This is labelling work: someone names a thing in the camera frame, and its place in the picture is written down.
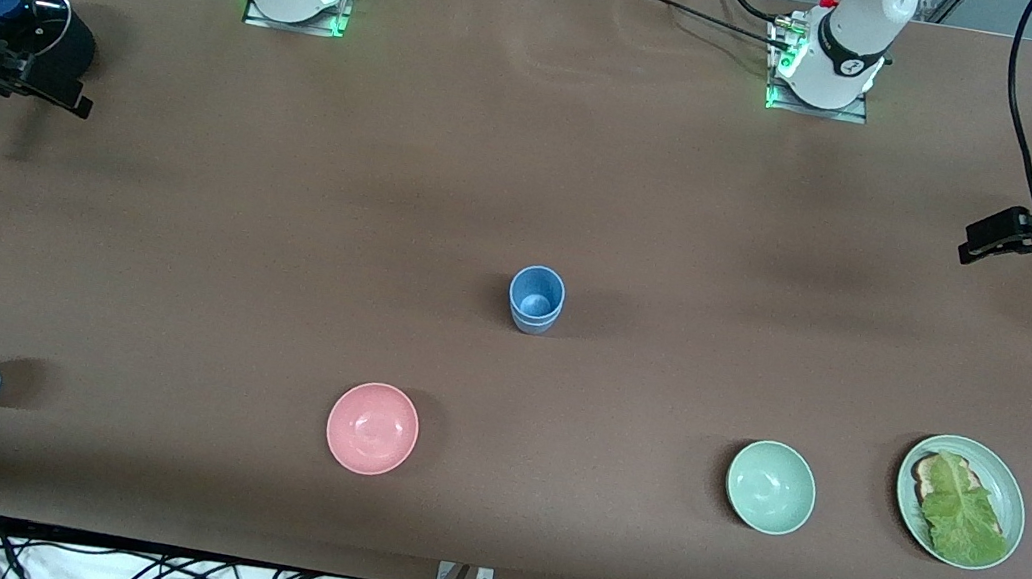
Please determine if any pink bowl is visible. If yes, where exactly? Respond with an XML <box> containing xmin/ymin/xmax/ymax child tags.
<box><xmin>320</xmin><ymin>376</ymin><xmax>425</xmax><ymax>483</ymax></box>

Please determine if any black table cable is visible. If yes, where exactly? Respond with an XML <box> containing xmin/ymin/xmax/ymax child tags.
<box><xmin>614</xmin><ymin>0</ymin><xmax>784</xmax><ymax>49</ymax></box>
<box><xmin>711</xmin><ymin>0</ymin><xmax>795</xmax><ymax>26</ymax></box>

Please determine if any black pot blue handle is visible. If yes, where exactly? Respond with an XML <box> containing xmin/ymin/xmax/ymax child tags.
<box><xmin>0</xmin><ymin>0</ymin><xmax>103</xmax><ymax>164</ymax></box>

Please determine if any green lettuce leaf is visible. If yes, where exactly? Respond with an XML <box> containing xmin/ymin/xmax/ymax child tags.
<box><xmin>913</xmin><ymin>448</ymin><xmax>1023</xmax><ymax>572</ymax></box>

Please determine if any pale green bowl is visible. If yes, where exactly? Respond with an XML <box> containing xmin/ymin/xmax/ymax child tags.
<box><xmin>720</xmin><ymin>435</ymin><xmax>824</xmax><ymax>541</ymax></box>

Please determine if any glass lid blue knob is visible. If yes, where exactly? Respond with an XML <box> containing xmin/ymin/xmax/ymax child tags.
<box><xmin>0</xmin><ymin>0</ymin><xmax>75</xmax><ymax>73</ymax></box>

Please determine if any pale green plate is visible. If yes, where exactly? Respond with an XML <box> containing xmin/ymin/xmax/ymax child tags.
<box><xmin>886</xmin><ymin>428</ymin><xmax>1032</xmax><ymax>577</ymax></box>

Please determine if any toast bread slice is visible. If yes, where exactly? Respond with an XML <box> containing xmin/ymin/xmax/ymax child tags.
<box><xmin>907</xmin><ymin>449</ymin><xmax>1014</xmax><ymax>541</ymax></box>

